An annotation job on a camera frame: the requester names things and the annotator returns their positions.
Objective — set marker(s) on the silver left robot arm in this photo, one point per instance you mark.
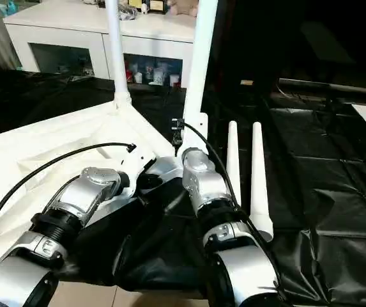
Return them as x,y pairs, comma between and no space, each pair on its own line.
68,224

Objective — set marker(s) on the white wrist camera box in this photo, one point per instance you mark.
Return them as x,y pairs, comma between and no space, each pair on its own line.
138,167
195,134

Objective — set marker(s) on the white cabinet with glass doors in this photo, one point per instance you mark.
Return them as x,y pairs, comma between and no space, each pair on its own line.
61,29

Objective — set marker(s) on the tall clear bottle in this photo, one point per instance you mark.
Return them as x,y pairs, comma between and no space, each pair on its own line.
159,75

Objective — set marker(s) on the small white jar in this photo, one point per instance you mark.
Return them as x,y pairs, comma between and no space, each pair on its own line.
138,77

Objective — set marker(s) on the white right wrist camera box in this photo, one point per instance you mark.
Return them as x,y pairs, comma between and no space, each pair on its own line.
195,134

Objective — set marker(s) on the white plastic table leg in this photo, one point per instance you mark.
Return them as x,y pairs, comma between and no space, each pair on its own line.
233,160
200,64
259,179
115,51

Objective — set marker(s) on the black plastic mat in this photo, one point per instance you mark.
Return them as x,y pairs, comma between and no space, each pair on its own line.
336,204

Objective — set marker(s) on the white plastic table top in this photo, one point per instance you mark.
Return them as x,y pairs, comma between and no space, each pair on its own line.
48,147

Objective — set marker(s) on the small yellow tag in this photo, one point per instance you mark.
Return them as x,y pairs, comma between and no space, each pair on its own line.
247,82

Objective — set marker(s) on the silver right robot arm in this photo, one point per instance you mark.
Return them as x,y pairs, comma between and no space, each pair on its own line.
214,211

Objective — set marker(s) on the white capped bottle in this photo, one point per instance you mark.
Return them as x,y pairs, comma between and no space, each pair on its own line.
175,79

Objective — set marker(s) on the small dark grey bundle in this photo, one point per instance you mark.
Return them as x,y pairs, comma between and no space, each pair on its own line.
128,11

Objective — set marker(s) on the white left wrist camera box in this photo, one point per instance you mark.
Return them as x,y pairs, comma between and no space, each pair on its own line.
138,167

